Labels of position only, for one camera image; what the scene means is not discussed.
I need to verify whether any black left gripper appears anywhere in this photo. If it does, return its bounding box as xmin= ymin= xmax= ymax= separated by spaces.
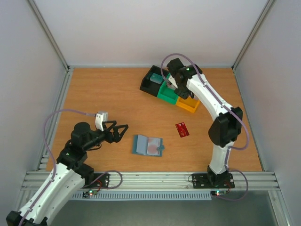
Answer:
xmin=83 ymin=120 xmax=128 ymax=151

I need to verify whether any teal card holder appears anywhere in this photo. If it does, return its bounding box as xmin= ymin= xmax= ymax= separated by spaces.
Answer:
xmin=132 ymin=134 xmax=165 ymax=157

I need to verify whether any red VIP card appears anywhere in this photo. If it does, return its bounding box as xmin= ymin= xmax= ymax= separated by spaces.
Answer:
xmin=175 ymin=122 xmax=190 ymax=138

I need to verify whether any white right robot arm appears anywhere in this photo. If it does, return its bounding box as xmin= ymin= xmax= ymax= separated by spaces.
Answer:
xmin=167 ymin=58 xmax=243 ymax=187

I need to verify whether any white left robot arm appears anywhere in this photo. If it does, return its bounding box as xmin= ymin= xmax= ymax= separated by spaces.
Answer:
xmin=6 ymin=121 xmax=128 ymax=226

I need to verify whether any red patterned card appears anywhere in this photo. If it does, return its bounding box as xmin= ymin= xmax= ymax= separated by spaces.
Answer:
xmin=167 ymin=84 xmax=176 ymax=90

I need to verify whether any teal card in bin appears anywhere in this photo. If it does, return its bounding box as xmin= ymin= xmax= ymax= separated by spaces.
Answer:
xmin=150 ymin=73 xmax=164 ymax=84

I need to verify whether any yellow plastic bin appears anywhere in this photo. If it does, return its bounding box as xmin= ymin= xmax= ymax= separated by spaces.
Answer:
xmin=175 ymin=97 xmax=200 ymax=113

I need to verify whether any green plastic bin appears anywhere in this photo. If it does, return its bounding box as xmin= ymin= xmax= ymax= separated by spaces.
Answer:
xmin=156 ymin=75 xmax=178 ymax=105

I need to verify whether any black plastic bin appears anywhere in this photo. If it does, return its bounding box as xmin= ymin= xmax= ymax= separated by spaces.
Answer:
xmin=140 ymin=65 xmax=164 ymax=97

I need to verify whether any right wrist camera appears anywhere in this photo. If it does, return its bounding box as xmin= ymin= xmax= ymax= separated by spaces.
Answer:
xmin=167 ymin=73 xmax=178 ymax=89

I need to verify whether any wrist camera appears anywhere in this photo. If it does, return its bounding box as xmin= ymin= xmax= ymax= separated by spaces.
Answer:
xmin=95 ymin=111 xmax=109 ymax=131
xmin=167 ymin=73 xmax=178 ymax=89

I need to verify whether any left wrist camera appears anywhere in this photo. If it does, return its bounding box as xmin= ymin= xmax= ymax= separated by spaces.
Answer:
xmin=95 ymin=111 xmax=109 ymax=131

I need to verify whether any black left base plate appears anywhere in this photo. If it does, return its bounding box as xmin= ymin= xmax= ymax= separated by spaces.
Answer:
xmin=83 ymin=173 xmax=110 ymax=189

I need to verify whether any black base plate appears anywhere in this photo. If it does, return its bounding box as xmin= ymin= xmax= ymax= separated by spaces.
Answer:
xmin=83 ymin=173 xmax=110 ymax=189
xmin=191 ymin=172 xmax=235 ymax=189

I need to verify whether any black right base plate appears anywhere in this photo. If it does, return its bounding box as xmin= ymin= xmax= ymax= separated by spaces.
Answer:
xmin=191 ymin=172 xmax=235 ymax=189

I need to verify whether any grey slotted cable duct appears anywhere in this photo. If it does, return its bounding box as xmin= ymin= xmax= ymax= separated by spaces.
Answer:
xmin=70 ymin=191 xmax=212 ymax=201

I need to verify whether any aluminium front rail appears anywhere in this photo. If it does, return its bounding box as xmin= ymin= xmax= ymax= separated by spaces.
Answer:
xmin=21 ymin=171 xmax=280 ymax=191

